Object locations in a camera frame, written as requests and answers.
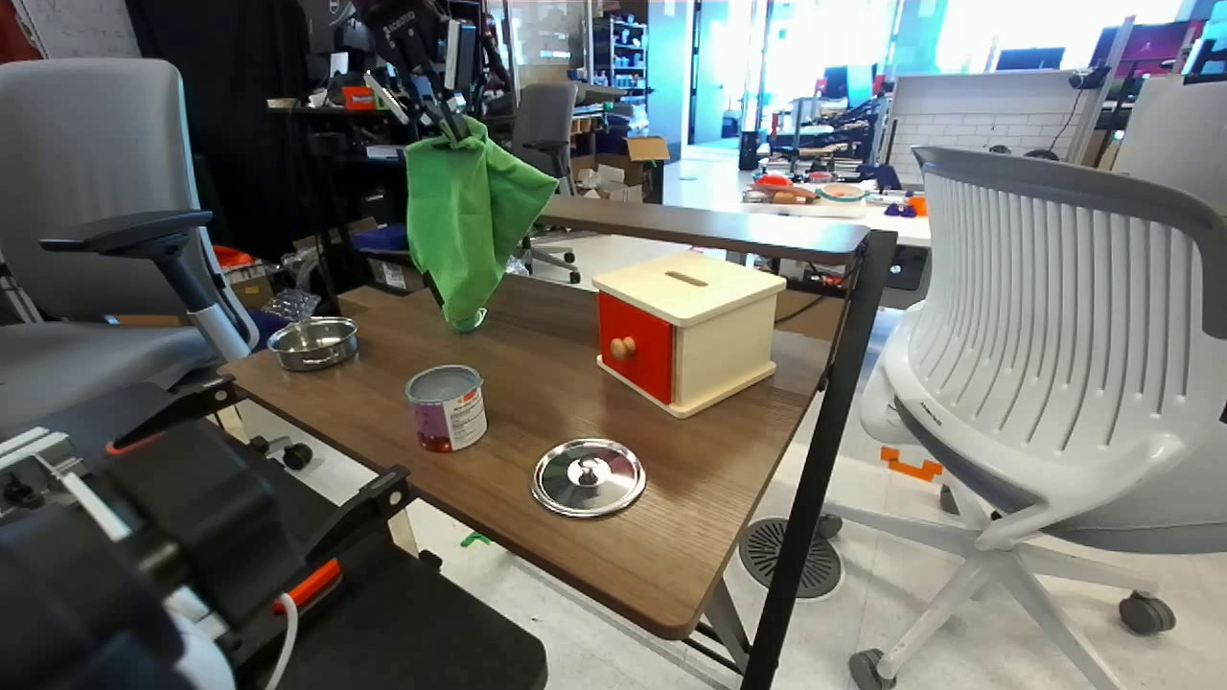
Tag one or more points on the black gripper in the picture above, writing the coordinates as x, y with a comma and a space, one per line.
441, 69

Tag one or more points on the green cloth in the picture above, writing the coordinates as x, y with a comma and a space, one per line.
465, 217

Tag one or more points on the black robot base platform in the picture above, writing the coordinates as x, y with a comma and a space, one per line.
384, 626

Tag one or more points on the small steel pot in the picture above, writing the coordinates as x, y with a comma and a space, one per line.
314, 344

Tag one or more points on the raised dark wooden shelf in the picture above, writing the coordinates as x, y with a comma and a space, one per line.
714, 228

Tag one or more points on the tin can with red label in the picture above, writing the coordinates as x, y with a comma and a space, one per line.
446, 407

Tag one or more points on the wooden box with red drawer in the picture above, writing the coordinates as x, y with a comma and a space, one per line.
714, 332

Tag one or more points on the orange tray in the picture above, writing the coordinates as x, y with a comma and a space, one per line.
782, 188

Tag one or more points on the grey padded office chair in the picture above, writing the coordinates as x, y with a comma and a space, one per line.
90, 156

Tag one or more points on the round steel lid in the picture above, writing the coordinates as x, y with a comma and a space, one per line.
588, 477

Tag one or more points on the white office desk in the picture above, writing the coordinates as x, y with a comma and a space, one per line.
828, 214

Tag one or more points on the white partition panel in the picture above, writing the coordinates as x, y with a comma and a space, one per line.
984, 118

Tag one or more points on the black round floor grate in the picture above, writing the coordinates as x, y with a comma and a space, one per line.
787, 559

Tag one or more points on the orange floor marker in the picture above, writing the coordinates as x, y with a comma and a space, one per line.
910, 465

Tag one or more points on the white ribbed-back office chair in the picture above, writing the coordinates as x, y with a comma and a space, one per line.
1061, 318

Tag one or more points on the black metal table frame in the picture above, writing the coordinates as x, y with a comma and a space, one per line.
828, 424

